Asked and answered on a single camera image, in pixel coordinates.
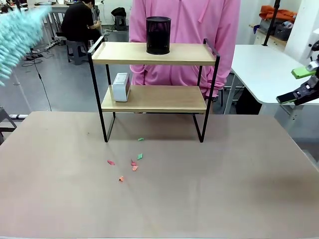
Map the black bag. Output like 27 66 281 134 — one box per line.
110 7 128 18

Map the small white box clock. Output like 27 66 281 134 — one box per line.
112 72 131 103

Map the grey plastic stool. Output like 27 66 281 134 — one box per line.
65 39 90 66

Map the black floor cable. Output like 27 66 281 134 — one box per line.
23 48 52 112

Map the white table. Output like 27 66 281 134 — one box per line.
224 44 319 121

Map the teal microfiber duster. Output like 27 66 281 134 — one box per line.
0 4 52 87

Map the dark grey crate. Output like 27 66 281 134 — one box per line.
273 24 293 41

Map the seated person in black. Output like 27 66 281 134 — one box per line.
60 0 102 42

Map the black metal wooden shelf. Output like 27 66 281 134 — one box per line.
87 36 221 143

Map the dark grey chair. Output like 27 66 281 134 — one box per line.
0 106 18 146

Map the black tripod pole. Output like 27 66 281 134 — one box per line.
262 0 282 47

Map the person in pink hoodie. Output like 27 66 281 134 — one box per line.
128 0 242 101

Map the orange cloth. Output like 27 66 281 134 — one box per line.
259 4 298 23

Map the black mesh pen cup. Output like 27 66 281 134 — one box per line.
146 16 171 56

